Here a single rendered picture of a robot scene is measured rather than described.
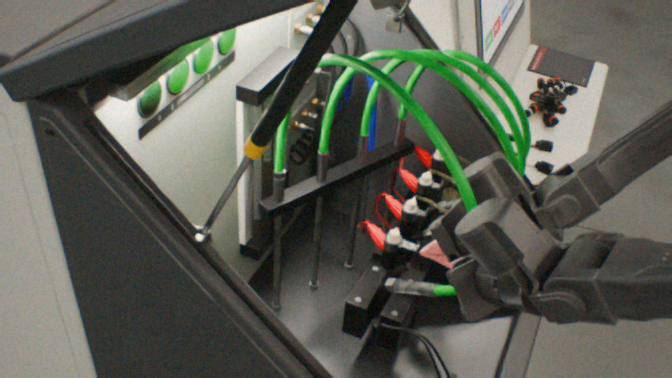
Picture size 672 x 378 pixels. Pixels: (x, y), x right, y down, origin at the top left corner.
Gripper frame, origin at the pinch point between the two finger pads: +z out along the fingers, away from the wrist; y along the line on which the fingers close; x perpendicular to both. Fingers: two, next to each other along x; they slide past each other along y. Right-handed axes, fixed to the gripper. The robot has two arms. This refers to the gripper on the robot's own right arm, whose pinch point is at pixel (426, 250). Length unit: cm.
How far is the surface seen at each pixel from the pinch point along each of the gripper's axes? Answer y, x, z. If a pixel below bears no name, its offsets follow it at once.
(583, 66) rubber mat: -2, -99, 18
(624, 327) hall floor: -97, -119, 63
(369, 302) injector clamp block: -4.3, 4.9, 13.0
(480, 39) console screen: 21, -48, 6
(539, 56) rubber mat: 7, -95, 26
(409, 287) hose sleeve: -0.2, 10.8, -5.0
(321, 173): 17.3, -2.0, 14.3
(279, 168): 22.1, 6.4, 11.9
